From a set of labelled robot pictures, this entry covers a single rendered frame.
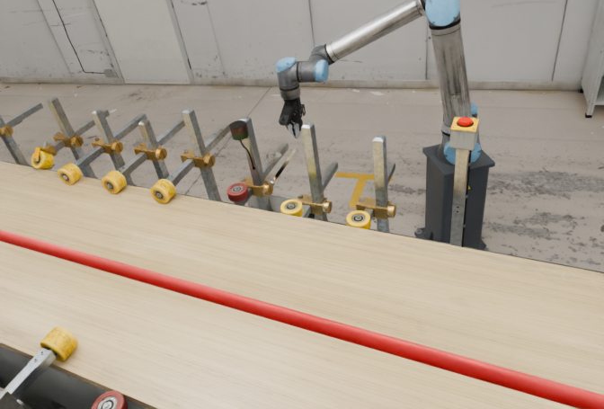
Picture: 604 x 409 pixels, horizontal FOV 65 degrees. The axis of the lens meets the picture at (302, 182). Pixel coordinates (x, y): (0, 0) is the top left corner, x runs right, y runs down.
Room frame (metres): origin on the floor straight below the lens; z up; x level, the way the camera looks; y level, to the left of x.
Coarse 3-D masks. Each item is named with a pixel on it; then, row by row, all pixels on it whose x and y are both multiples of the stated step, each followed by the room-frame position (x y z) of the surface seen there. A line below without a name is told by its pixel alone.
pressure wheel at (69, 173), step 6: (60, 168) 1.73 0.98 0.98; (66, 168) 1.72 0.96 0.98; (72, 168) 1.73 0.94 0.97; (78, 168) 1.74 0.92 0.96; (60, 174) 1.73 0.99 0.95; (66, 174) 1.71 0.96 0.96; (72, 174) 1.70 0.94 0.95; (78, 174) 1.72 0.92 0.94; (66, 180) 1.72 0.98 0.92; (72, 180) 1.70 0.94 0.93
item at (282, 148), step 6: (282, 144) 1.82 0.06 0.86; (288, 144) 1.83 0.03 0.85; (276, 150) 1.78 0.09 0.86; (282, 150) 1.78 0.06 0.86; (276, 162) 1.72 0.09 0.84; (264, 168) 1.65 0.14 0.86; (270, 168) 1.67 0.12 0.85; (264, 174) 1.62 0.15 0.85; (252, 192) 1.52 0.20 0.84; (246, 198) 1.48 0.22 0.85; (240, 204) 1.45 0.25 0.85
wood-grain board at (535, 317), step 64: (0, 192) 1.74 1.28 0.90; (64, 192) 1.66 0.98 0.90; (128, 192) 1.58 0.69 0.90; (0, 256) 1.31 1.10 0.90; (128, 256) 1.20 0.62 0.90; (192, 256) 1.15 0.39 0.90; (256, 256) 1.10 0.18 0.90; (320, 256) 1.05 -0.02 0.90; (384, 256) 1.00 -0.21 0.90; (448, 256) 0.96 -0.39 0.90; (512, 256) 0.92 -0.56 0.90; (0, 320) 1.01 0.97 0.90; (64, 320) 0.96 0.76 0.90; (128, 320) 0.92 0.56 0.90; (192, 320) 0.88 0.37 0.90; (256, 320) 0.85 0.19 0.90; (384, 320) 0.78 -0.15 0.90; (448, 320) 0.75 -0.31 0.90; (512, 320) 0.71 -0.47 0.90; (576, 320) 0.68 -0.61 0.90; (128, 384) 0.72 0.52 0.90; (192, 384) 0.69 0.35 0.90; (256, 384) 0.66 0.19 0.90; (320, 384) 0.63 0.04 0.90; (384, 384) 0.60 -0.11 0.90; (448, 384) 0.58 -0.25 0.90; (576, 384) 0.53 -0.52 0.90
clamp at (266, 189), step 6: (240, 180) 1.58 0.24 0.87; (246, 180) 1.57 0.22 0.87; (252, 180) 1.57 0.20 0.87; (252, 186) 1.53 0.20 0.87; (258, 186) 1.52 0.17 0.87; (264, 186) 1.51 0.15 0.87; (270, 186) 1.52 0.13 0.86; (258, 192) 1.52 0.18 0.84; (264, 192) 1.50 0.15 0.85; (270, 192) 1.51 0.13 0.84
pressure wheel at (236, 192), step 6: (234, 186) 1.49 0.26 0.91; (240, 186) 1.49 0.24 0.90; (246, 186) 1.48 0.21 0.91; (228, 192) 1.46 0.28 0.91; (234, 192) 1.45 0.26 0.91; (240, 192) 1.44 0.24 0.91; (246, 192) 1.46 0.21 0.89; (228, 198) 1.46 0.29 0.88; (234, 198) 1.44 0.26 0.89; (240, 198) 1.44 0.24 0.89
